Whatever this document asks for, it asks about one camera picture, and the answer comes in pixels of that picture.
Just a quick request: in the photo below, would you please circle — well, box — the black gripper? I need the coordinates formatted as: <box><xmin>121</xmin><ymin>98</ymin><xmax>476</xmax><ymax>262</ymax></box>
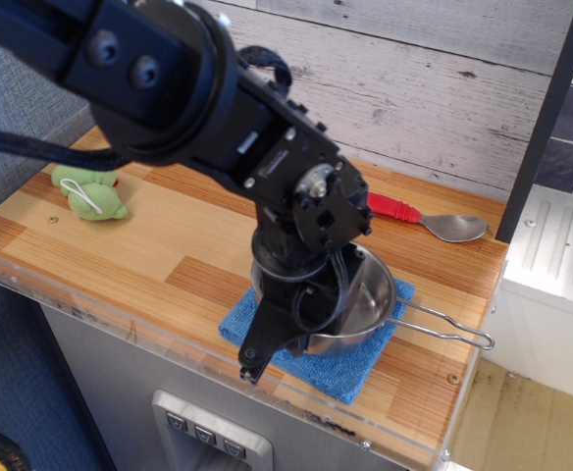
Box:
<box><xmin>238</xmin><ymin>233</ymin><xmax>364</xmax><ymax>385</ymax></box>

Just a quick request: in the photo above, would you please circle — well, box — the stainless steel tea pan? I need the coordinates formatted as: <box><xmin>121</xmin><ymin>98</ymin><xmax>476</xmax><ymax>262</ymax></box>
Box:
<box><xmin>249</xmin><ymin>242</ymin><xmax>495</xmax><ymax>358</ymax></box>

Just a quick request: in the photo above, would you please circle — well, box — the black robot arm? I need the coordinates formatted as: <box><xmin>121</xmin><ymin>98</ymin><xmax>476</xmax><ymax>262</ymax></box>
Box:
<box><xmin>0</xmin><ymin>1</ymin><xmax>373</xmax><ymax>383</ymax></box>

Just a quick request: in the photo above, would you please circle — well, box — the blue folded cloth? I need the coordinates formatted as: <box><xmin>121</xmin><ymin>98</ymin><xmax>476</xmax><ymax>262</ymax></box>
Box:
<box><xmin>219</xmin><ymin>288</ymin><xmax>396</xmax><ymax>405</ymax></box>

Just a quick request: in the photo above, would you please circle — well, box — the clear acrylic table edge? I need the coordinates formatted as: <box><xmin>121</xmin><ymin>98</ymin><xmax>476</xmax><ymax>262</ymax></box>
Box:
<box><xmin>0</xmin><ymin>247</ymin><xmax>508</xmax><ymax>471</ymax></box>

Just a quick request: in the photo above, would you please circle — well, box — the silver dispenser button panel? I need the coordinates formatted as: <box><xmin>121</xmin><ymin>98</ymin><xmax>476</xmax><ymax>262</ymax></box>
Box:
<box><xmin>151</xmin><ymin>390</ymin><xmax>274</xmax><ymax>470</ymax></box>

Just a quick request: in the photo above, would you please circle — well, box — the green plush toy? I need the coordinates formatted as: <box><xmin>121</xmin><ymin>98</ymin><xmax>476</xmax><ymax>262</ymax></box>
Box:
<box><xmin>51</xmin><ymin>165</ymin><xmax>129</xmax><ymax>221</ymax></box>

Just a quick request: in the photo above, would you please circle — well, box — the white ribbed appliance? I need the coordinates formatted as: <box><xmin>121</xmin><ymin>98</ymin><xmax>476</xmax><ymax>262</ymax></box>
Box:
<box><xmin>484</xmin><ymin>185</ymin><xmax>573</xmax><ymax>395</ymax></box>

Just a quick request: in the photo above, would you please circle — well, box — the red handled metal spoon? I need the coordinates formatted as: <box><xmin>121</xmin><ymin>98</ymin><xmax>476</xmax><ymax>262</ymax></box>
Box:
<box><xmin>368</xmin><ymin>192</ymin><xmax>489</xmax><ymax>243</ymax></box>

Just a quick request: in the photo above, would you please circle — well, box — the black braided cable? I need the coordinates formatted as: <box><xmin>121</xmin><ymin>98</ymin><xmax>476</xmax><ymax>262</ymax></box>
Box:
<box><xmin>0</xmin><ymin>125</ymin><xmax>129</xmax><ymax>173</ymax></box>

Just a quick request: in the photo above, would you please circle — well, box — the black right frame post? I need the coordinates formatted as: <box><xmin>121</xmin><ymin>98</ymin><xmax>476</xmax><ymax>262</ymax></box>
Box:
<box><xmin>495</xmin><ymin>19</ymin><xmax>573</xmax><ymax>243</ymax></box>

